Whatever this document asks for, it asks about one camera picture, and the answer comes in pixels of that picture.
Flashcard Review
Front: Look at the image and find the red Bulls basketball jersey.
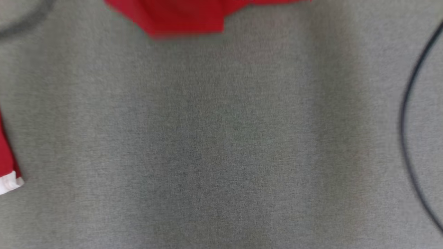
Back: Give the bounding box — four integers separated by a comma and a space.
104, 0, 312, 39

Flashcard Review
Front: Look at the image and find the red garment with white hem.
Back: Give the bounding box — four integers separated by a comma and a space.
0, 110, 25, 196

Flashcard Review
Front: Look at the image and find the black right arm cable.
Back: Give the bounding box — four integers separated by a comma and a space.
399, 21, 443, 236

